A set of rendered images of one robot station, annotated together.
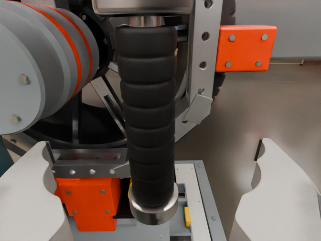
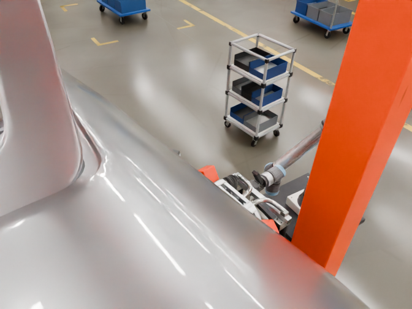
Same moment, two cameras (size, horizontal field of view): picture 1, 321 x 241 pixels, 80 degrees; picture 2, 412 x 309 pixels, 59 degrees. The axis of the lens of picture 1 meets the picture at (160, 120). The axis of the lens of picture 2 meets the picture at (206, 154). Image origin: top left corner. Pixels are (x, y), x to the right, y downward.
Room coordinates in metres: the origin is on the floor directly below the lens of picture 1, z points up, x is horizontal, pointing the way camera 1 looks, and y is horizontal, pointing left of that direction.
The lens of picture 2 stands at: (1.25, 1.01, 2.37)
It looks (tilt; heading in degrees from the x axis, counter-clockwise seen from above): 40 degrees down; 229
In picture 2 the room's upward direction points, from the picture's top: 2 degrees clockwise
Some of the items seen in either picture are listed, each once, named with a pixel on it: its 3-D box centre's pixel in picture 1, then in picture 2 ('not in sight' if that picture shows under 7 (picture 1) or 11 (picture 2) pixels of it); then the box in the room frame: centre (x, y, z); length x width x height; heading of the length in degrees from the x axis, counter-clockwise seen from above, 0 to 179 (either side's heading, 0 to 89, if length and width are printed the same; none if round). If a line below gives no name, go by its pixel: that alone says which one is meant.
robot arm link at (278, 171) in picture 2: not in sight; (274, 174); (-0.20, 0.01, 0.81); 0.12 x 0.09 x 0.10; 0
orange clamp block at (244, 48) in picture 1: (237, 48); not in sight; (0.36, -0.14, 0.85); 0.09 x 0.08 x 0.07; 90
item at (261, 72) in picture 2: not in sight; (255, 92); (-1.26, -1.15, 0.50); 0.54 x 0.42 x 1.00; 90
